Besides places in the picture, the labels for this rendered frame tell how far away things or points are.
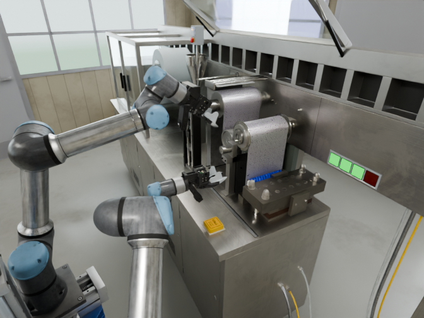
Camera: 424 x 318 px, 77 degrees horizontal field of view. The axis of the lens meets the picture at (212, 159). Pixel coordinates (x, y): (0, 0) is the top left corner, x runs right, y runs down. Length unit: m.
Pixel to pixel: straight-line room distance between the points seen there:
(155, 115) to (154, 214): 0.31
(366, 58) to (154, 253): 1.02
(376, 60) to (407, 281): 1.88
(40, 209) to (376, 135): 1.29
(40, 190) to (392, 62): 1.31
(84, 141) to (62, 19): 3.66
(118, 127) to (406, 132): 0.98
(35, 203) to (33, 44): 3.42
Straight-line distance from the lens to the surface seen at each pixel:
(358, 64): 1.25
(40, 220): 1.19
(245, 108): 1.50
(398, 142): 1.19
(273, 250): 1.39
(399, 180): 1.22
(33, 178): 1.09
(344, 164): 1.33
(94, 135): 0.88
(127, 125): 0.88
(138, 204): 0.80
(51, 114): 4.59
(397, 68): 1.17
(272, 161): 1.43
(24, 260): 1.14
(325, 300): 2.28
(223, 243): 1.22
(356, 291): 2.42
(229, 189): 1.46
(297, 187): 1.38
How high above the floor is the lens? 1.77
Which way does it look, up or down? 29 degrees down
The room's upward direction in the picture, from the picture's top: straight up
